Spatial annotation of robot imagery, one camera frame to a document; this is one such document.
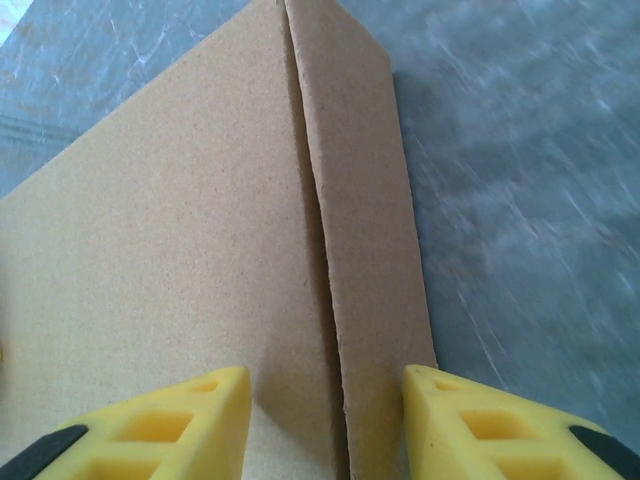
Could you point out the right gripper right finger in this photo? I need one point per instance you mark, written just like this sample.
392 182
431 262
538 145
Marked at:
490 430

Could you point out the brown cardboard box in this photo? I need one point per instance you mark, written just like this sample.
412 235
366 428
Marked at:
150 250

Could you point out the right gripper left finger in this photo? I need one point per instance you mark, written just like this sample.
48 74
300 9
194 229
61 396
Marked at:
175 425

